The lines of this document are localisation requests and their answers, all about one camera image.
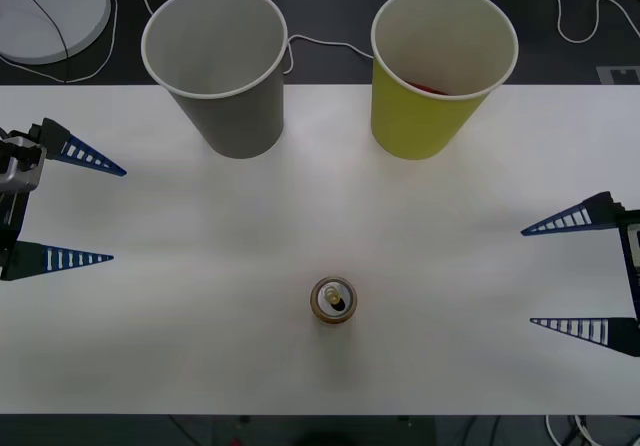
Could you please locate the yellow-green plastic bin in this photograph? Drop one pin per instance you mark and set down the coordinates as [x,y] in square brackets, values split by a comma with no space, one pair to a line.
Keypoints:
[415,126]

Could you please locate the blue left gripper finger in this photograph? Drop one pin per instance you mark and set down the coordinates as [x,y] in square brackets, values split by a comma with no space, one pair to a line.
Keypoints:
[75,151]
[35,261]

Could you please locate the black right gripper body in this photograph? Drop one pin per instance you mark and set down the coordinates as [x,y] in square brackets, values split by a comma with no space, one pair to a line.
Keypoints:
[634,298]

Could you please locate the round white disc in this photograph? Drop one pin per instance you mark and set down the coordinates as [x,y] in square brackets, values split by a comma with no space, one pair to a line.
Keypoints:
[75,11]

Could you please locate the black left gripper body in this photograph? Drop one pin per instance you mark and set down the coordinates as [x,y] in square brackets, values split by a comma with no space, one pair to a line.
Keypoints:
[9,231]

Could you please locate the gold and red drink can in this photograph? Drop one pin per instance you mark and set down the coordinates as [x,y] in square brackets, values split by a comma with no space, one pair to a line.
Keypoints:
[334,300]

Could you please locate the grey plastic bin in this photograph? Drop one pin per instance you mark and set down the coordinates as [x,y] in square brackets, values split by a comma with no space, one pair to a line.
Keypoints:
[220,66]

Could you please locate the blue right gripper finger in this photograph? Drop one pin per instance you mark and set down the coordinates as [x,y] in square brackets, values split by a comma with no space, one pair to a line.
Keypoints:
[620,336]
[595,213]

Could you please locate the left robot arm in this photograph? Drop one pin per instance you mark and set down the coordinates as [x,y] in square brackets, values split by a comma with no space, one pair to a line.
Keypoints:
[20,166]

